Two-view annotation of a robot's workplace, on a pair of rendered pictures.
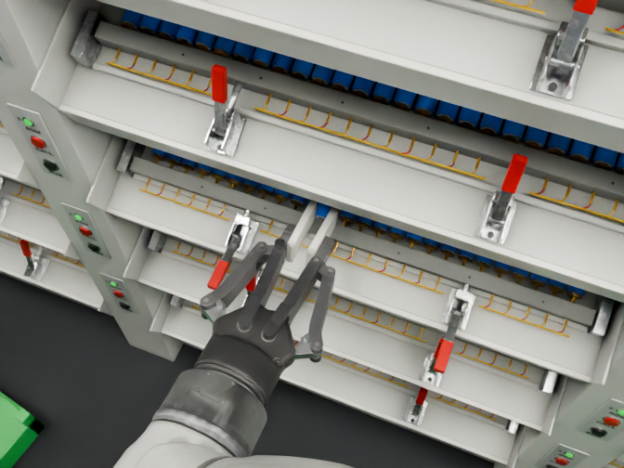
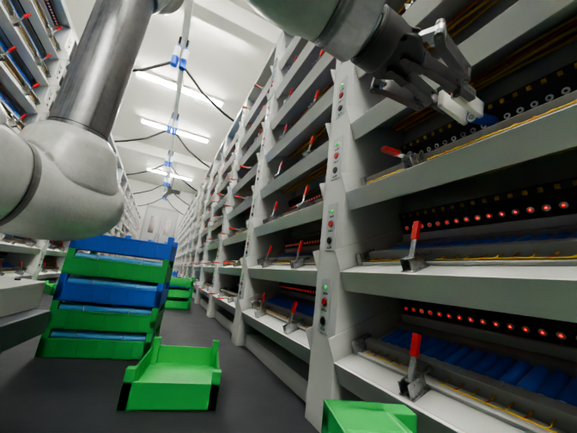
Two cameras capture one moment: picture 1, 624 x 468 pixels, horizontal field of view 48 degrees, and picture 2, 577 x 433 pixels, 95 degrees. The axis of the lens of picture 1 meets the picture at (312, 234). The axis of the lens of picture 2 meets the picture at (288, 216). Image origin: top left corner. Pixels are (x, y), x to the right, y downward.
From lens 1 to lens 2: 0.97 m
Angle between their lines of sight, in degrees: 81
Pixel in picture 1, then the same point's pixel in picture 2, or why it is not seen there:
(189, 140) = not seen: hidden behind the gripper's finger
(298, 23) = not seen: outside the picture
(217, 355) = not seen: hidden behind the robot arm
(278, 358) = (407, 28)
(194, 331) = (359, 367)
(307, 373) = (468, 422)
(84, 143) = (352, 151)
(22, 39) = (351, 94)
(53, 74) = (355, 112)
